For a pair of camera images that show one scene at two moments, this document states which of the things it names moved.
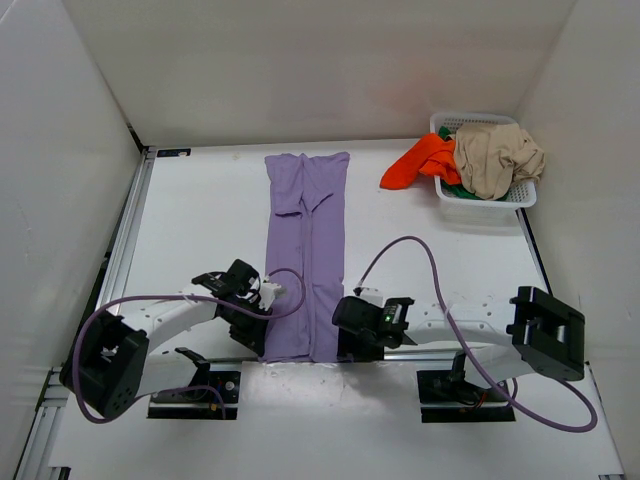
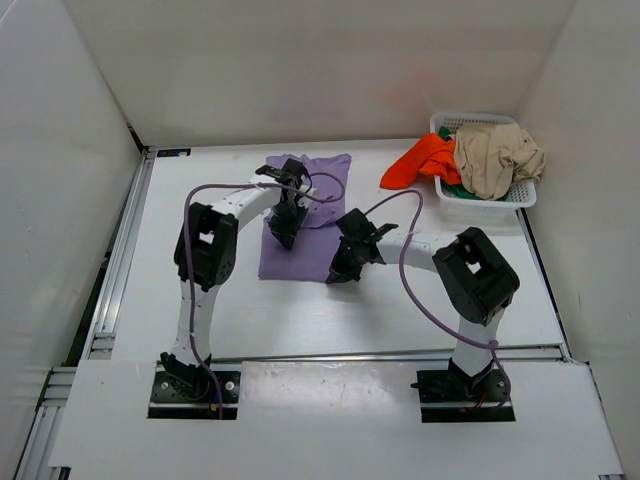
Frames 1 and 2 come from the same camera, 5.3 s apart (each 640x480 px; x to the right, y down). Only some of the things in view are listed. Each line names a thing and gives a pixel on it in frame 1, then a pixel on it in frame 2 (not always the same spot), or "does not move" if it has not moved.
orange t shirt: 430,155 does not move
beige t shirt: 493,157 does not move
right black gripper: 345,342 to 351,252
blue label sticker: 174,152 does not move
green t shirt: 458,189 does not move
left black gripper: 248,332 to 287,220
